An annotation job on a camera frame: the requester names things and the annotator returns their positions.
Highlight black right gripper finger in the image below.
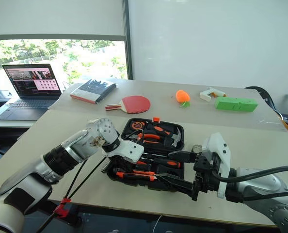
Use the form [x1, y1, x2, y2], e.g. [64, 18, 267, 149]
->
[155, 173, 196, 196]
[168, 150, 199, 164]

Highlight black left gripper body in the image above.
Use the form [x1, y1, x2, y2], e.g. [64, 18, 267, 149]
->
[106, 155, 138, 171]

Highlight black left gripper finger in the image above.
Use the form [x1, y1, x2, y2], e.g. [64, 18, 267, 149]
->
[120, 162, 135, 174]
[108, 163, 118, 177]

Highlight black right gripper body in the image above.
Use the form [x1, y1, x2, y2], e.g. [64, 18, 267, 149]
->
[191, 152, 223, 202]

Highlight black orange utility knife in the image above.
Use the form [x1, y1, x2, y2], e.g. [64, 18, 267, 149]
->
[113, 170, 157, 182]

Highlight black tool case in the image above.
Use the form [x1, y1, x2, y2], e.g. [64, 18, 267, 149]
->
[101, 116, 186, 194]

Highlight orange black tape measure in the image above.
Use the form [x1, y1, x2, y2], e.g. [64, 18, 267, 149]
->
[131, 121, 146, 131]

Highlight red table tennis paddle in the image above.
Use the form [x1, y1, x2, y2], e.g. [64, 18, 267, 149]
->
[105, 95, 151, 115]

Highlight orange fruit toy green leaf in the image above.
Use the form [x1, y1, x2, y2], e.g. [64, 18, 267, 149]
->
[176, 90, 192, 108]

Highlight white glue gun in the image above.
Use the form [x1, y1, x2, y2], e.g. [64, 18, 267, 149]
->
[199, 87, 227, 101]

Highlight green rectangular block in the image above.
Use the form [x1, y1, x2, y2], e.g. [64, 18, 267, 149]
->
[214, 96, 259, 113]

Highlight black office chair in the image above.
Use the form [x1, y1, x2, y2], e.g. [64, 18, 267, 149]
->
[244, 85, 288, 133]

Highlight black open laptop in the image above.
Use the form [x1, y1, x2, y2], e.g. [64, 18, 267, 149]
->
[0, 63, 63, 121]

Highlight white roller blind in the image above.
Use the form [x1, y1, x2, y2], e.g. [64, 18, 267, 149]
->
[0, 0, 127, 41]

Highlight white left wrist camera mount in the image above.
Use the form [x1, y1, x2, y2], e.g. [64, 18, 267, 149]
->
[102, 139, 145, 164]

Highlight claw hammer orange black handle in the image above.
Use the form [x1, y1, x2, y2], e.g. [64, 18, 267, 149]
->
[147, 124, 184, 148]

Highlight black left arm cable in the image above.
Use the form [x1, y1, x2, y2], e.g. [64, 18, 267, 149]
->
[34, 155, 107, 233]

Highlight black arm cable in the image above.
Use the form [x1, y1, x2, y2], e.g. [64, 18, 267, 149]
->
[34, 155, 107, 233]
[211, 165, 288, 202]

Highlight orange handled pliers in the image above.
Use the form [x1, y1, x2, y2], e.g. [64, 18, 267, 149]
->
[128, 133, 162, 145]

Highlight thin white cable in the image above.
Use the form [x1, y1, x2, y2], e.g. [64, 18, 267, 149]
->
[152, 214, 163, 233]

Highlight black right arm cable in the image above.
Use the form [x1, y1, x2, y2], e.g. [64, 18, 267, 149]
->
[211, 165, 288, 202]

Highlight red cable clip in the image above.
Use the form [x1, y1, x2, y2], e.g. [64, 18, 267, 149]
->
[53, 197, 73, 218]

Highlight dark window frame post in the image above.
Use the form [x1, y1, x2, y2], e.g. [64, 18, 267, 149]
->
[122, 0, 135, 81]

